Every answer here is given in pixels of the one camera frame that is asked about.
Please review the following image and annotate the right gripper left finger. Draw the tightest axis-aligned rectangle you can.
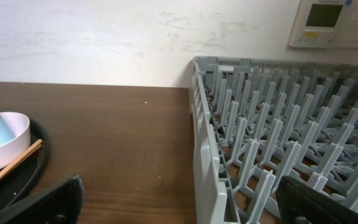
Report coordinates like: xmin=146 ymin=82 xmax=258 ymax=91
xmin=0 ymin=175 xmax=85 ymax=223

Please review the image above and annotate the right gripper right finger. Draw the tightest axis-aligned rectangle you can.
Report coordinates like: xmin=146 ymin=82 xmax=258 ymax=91
xmin=276 ymin=176 xmax=358 ymax=224

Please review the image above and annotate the wooden chopstick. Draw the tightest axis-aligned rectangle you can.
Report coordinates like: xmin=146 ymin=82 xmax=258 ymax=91
xmin=0 ymin=139 xmax=43 ymax=180

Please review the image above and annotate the white bowl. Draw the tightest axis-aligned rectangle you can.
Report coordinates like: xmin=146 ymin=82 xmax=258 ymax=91
xmin=0 ymin=112 xmax=30 ymax=169

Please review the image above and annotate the grey dishwasher rack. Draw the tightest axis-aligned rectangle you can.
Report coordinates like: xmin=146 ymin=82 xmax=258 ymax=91
xmin=189 ymin=56 xmax=358 ymax=223

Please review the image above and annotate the round black serving tray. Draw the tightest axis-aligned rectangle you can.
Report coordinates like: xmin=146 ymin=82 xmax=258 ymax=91
xmin=0 ymin=119 xmax=51 ymax=210

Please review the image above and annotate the white wall control panel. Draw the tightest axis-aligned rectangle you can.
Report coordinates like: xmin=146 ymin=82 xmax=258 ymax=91
xmin=288 ymin=0 xmax=358 ymax=49

